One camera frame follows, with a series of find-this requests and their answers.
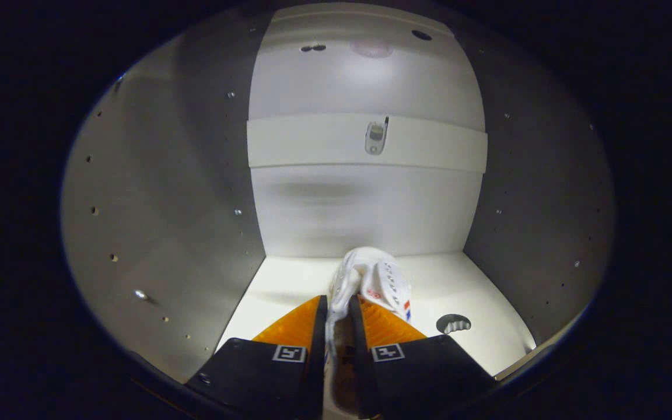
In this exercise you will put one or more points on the dark grey shoe cabinet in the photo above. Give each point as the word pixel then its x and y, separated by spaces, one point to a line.
pixel 365 198

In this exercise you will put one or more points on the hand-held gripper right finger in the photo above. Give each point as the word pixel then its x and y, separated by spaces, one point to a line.
pixel 423 373

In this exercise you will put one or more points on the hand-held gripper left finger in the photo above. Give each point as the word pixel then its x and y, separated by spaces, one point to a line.
pixel 254 373

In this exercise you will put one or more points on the white canvas shoe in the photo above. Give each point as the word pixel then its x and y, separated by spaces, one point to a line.
pixel 371 271

